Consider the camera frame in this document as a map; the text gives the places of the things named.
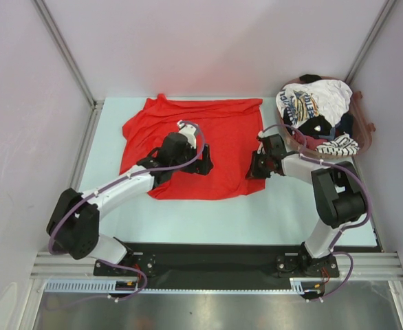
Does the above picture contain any red tank top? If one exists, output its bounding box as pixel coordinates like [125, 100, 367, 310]
[120, 93, 267, 201]

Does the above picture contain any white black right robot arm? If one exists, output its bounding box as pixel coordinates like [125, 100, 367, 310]
[246, 133, 369, 277]

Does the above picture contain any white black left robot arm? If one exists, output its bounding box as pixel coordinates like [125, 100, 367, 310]
[46, 120, 213, 275]

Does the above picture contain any maroon tank top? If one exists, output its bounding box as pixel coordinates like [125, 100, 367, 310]
[292, 133, 327, 151]

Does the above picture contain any navy white striped tank top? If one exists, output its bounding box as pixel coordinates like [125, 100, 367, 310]
[316, 134, 360, 157]

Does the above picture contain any white printed tank top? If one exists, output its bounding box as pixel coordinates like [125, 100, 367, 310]
[276, 79, 353, 128]

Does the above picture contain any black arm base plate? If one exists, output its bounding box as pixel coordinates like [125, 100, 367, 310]
[50, 240, 383, 290]

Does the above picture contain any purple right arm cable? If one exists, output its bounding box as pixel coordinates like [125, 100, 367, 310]
[256, 124, 374, 303]

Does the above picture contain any aluminium frame rail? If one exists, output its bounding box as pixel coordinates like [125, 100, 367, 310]
[30, 252, 403, 281]

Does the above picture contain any white slotted cable duct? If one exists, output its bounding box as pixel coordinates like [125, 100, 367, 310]
[45, 279, 322, 295]

